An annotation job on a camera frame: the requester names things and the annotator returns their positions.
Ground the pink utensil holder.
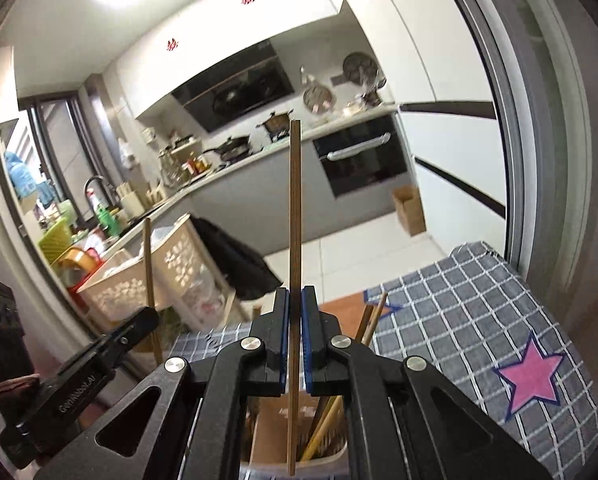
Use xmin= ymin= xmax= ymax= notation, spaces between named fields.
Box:
xmin=239 ymin=391 xmax=351 ymax=480

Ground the kitchen faucet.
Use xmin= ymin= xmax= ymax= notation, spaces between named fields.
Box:
xmin=83 ymin=174 xmax=120 ymax=223

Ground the black built-in oven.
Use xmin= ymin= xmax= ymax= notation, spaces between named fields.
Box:
xmin=313 ymin=114 xmax=407 ymax=198

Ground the black wok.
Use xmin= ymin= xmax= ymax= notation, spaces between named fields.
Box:
xmin=203 ymin=136 xmax=251 ymax=162

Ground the cardboard box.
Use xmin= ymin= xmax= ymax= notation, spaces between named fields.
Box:
xmin=391 ymin=185 xmax=426 ymax=236

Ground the black hanging bag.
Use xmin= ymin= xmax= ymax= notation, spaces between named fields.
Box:
xmin=191 ymin=217 xmax=283 ymax=301

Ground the grey checked tablecloth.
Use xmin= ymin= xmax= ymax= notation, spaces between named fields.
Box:
xmin=167 ymin=240 xmax=598 ymax=480

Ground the beige plastic storage cart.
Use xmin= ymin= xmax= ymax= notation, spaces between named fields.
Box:
xmin=78 ymin=214 xmax=248 ymax=332

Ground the white refrigerator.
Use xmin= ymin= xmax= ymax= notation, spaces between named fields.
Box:
xmin=342 ymin=0 xmax=508 ymax=252

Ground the wooden chopstick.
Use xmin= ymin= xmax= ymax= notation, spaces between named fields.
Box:
xmin=286 ymin=119 xmax=302 ymax=477
xmin=298 ymin=291 xmax=389 ymax=463
xmin=142 ymin=217 xmax=163 ymax=365

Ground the black range hood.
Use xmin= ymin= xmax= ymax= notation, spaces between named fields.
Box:
xmin=171 ymin=40 xmax=293 ymax=133

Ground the person's left hand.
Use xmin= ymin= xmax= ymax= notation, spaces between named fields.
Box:
xmin=0 ymin=374 xmax=41 ymax=411

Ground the brown cooking pot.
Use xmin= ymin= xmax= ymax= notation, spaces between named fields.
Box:
xmin=258 ymin=110 xmax=293 ymax=142

